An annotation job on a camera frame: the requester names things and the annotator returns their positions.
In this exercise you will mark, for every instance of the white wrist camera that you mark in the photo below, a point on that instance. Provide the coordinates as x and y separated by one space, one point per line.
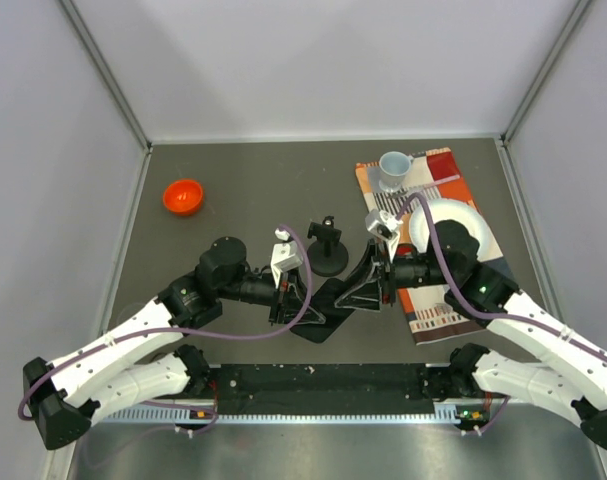
385 227
286 254

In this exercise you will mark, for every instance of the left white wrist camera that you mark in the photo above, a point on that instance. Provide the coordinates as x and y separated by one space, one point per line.
286 254

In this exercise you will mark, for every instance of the orange bowl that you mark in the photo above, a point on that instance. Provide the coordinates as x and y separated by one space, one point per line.
183 197

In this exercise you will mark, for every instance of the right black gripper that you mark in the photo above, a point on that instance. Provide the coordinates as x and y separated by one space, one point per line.
370 294

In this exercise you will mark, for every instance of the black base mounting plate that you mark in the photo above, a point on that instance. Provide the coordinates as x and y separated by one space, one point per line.
327 389

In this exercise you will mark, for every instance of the black phone stand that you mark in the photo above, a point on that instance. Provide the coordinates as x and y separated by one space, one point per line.
328 256

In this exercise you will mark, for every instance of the patterned orange placemat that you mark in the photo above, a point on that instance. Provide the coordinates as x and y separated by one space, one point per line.
429 318

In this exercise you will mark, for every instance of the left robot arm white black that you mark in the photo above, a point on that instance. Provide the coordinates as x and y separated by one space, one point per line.
65 397

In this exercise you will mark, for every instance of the black smartphone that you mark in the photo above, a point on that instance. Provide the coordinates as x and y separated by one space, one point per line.
325 297

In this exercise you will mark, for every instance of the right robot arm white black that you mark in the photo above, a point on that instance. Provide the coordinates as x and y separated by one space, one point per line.
571 378

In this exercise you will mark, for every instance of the white plate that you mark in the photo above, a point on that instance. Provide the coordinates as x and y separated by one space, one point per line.
450 209

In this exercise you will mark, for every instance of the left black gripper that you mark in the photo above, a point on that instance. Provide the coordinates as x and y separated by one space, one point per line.
288 299

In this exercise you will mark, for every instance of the light blue cup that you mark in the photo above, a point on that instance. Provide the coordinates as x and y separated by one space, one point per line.
394 167

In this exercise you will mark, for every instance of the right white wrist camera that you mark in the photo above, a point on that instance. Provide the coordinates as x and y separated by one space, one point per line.
385 227

